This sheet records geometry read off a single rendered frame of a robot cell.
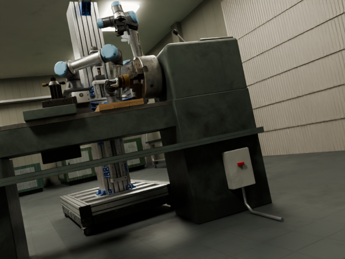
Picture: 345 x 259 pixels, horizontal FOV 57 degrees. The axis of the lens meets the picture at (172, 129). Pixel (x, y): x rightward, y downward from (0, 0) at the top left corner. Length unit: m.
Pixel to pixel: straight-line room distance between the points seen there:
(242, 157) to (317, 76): 3.11
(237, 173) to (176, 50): 0.95
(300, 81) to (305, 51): 0.45
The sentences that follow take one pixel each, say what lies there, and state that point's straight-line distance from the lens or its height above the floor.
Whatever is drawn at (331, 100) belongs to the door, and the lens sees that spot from 5.06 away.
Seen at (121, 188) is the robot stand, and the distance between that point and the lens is 3.01.
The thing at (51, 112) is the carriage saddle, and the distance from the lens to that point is 2.04.
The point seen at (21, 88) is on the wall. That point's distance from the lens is 10.98.
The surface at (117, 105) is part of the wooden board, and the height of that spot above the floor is 0.88.
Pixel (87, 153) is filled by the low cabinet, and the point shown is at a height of 0.72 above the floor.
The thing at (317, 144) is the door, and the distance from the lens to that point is 5.33.
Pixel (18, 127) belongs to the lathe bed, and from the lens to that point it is 2.11.
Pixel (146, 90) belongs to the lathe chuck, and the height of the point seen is 0.97.
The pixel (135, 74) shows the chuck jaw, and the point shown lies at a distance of 2.28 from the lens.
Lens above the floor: 0.57
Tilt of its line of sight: 2 degrees up
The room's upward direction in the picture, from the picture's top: 11 degrees counter-clockwise
